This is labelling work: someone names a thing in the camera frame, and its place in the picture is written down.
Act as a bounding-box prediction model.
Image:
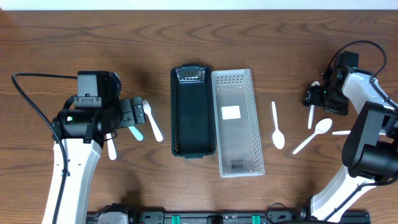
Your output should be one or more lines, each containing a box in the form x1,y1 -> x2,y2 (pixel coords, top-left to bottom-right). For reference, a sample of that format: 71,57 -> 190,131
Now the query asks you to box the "white spoon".
271,101 -> 285,149
307,81 -> 320,129

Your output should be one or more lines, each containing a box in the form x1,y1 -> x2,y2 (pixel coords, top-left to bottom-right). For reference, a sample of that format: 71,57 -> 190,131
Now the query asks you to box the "white spoon diagonal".
293,118 -> 333,154

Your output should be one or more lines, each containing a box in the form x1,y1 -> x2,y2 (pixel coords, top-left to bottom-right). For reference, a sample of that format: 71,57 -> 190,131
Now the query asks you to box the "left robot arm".
43,71 -> 146,223

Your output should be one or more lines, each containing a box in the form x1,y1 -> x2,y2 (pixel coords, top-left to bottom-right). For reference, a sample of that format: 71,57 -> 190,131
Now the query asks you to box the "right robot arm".
298,51 -> 397,223

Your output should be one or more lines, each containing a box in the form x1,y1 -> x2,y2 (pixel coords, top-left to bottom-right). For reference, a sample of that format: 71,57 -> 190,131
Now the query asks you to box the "white plastic fork right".
142,100 -> 164,142

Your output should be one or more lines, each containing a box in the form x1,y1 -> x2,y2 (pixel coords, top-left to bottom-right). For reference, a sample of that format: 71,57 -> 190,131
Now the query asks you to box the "mint green plastic fork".
129,126 -> 144,141

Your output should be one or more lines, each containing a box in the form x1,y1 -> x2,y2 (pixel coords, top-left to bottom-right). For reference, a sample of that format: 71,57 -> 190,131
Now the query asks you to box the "black plastic basket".
170,63 -> 216,159

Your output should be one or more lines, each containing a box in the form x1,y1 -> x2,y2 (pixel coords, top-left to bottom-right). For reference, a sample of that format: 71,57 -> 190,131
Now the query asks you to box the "white spoon horizontal far right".
332,130 -> 386,136

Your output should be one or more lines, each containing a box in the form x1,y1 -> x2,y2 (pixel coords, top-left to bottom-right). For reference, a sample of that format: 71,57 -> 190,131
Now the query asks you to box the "clear plastic basket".
211,68 -> 265,178

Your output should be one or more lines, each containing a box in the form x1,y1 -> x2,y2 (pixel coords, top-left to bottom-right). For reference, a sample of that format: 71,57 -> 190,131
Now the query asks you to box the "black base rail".
85,203 -> 371,224

